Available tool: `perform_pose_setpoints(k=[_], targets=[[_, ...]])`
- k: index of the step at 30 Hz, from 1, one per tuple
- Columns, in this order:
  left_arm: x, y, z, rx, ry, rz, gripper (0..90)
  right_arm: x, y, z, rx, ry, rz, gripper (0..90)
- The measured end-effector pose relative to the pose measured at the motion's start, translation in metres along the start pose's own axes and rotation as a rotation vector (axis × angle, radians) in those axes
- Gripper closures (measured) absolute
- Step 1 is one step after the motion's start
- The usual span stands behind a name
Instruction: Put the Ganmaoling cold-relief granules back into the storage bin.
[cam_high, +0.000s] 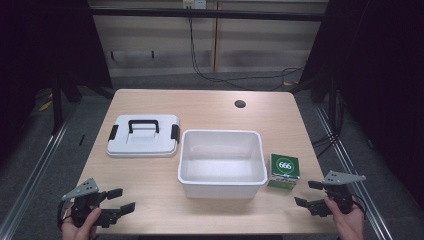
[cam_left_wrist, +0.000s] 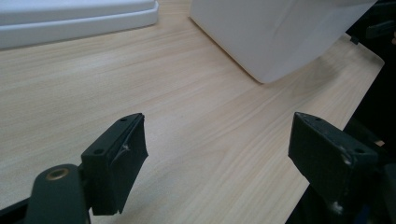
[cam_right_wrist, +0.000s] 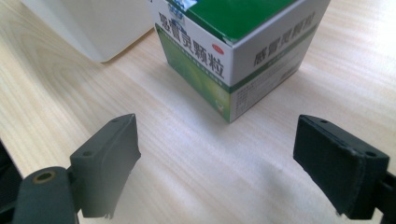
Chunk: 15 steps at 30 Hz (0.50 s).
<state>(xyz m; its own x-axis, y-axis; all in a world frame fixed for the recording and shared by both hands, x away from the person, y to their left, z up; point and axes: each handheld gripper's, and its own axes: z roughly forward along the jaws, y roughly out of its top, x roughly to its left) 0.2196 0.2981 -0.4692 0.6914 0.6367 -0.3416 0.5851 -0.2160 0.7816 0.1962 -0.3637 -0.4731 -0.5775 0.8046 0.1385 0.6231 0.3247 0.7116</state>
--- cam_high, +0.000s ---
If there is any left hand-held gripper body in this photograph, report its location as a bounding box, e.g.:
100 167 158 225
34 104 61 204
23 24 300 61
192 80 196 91
61 177 112 229

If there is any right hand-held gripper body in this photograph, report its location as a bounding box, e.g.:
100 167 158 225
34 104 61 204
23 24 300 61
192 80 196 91
309 170 367 218

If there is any green cardboard box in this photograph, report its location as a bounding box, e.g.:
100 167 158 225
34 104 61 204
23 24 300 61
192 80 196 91
267 153 301 191

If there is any white lid with black handle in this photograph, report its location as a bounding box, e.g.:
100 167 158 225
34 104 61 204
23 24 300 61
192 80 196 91
106 114 181 159

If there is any white plastic storage box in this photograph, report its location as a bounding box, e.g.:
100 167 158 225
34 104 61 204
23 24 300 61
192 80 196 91
177 129 269 200

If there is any person's right hand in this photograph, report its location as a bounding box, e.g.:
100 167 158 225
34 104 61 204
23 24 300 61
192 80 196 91
324 196 366 240

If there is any person's left hand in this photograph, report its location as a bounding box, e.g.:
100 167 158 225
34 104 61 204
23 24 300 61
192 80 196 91
61 207 102 240

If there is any black metal stand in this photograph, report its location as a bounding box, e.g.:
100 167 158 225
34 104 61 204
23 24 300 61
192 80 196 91
49 78 83 135

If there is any yellow floor tape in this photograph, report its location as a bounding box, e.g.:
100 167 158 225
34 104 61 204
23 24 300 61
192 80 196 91
37 94 54 113

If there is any black curtain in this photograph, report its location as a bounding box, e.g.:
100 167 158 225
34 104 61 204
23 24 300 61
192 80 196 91
298 0 424 209
0 0 114 164

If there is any right hand-held gripper cable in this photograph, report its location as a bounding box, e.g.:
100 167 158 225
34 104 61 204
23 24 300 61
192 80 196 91
351 194 368 215

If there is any metal floor rail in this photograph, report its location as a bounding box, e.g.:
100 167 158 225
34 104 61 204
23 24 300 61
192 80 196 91
314 105 398 240
0 103 80 240

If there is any bundle of black floor cables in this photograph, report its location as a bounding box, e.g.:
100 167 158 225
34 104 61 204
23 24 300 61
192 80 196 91
311 89 345 160

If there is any long black wall cable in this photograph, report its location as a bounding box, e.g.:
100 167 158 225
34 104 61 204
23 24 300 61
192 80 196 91
188 7 304 92

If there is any black horizontal frame bar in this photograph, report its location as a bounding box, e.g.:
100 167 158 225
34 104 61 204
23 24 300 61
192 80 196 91
89 7 330 23

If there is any white wall socket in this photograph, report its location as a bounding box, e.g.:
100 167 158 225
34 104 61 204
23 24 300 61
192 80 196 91
182 0 207 10

